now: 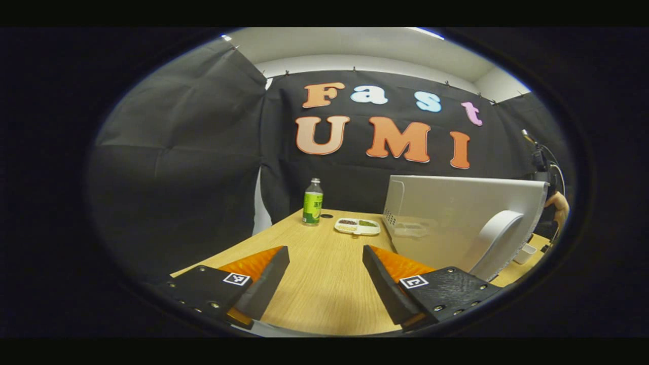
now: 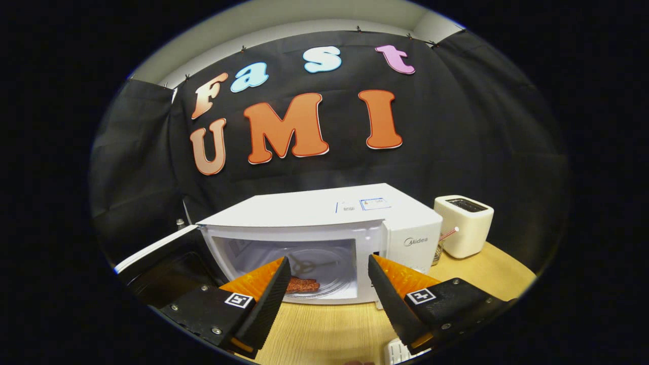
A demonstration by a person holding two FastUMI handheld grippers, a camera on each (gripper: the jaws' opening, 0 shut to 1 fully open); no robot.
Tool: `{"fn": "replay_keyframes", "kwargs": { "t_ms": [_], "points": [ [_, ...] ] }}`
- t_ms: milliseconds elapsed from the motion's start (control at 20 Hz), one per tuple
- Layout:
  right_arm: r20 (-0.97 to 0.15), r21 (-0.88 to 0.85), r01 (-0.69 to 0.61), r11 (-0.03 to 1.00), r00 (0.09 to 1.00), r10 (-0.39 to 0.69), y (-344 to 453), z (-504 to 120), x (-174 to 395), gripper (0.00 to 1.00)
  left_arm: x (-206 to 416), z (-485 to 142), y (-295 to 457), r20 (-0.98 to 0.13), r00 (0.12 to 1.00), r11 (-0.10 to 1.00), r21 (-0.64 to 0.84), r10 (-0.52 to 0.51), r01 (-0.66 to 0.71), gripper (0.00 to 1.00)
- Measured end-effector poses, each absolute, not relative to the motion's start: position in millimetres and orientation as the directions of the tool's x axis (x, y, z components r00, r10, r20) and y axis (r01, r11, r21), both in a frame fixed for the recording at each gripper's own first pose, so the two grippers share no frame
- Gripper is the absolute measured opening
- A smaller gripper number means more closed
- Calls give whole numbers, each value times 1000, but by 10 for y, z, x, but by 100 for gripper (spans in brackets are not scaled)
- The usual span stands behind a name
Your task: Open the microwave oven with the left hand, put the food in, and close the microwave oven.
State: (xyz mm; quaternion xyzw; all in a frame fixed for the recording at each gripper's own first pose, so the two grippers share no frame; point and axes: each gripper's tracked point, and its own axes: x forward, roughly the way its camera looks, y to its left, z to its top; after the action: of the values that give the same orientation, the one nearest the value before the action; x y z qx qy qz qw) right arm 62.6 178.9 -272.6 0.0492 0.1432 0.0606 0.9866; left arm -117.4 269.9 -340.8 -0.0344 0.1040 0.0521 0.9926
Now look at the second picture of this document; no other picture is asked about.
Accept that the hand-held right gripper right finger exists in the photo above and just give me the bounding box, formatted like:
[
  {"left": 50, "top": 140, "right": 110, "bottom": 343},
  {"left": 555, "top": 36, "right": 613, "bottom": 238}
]
[{"left": 368, "top": 254, "right": 518, "bottom": 356}]

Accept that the white microwave oven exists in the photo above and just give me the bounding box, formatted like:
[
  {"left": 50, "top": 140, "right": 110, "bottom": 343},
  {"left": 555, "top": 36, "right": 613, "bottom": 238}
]
[{"left": 115, "top": 183, "right": 444, "bottom": 306}]

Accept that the white plastic tray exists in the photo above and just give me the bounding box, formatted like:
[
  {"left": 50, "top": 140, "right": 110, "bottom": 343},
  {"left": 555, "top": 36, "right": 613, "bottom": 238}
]
[{"left": 383, "top": 337, "right": 431, "bottom": 365}]

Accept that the white toaster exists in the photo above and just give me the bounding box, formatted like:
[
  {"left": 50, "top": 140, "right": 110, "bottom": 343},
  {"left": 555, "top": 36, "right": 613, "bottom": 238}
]
[{"left": 434, "top": 195, "right": 495, "bottom": 260}]

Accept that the red meat piece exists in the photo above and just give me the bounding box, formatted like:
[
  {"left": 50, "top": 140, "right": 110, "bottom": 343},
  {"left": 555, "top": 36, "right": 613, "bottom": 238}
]
[{"left": 285, "top": 277, "right": 321, "bottom": 295}]

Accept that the black backdrop cloth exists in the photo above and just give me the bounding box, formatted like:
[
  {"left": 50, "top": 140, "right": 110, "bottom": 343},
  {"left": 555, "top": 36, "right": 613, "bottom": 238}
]
[{"left": 89, "top": 29, "right": 571, "bottom": 269}]

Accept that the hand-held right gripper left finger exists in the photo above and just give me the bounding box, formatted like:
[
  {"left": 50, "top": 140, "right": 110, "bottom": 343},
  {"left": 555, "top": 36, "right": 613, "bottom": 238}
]
[{"left": 160, "top": 256, "right": 293, "bottom": 359}]

